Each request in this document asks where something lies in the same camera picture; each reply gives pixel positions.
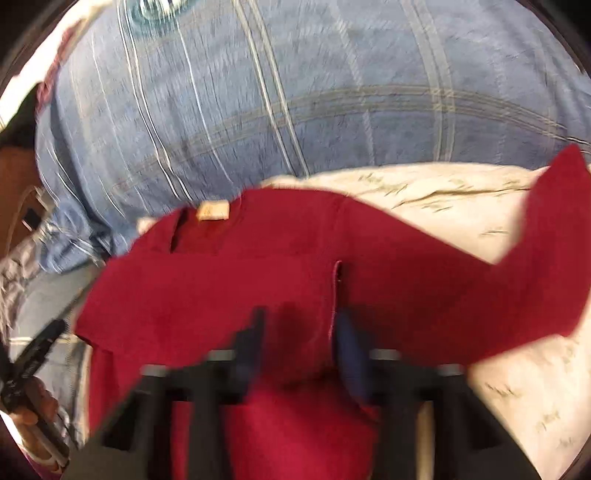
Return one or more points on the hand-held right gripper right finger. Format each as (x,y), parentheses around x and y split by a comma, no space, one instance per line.
(351,360)

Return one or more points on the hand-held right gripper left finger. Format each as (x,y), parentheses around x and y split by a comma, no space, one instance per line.
(251,350)

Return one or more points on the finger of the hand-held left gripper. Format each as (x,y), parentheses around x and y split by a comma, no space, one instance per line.
(41,344)

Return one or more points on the red shirt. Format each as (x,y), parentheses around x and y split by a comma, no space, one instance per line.
(277,258)

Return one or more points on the person's left hand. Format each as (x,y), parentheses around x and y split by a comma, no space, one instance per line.
(37,404)

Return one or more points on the grey striped sheet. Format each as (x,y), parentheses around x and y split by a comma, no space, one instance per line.
(46,300)

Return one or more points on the grey patterned cloth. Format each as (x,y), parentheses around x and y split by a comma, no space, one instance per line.
(18,272)

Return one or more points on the white charger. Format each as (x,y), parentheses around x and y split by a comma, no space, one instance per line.
(44,198)

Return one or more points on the cream printed bedsheet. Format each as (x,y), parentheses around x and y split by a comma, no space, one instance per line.
(438,203)

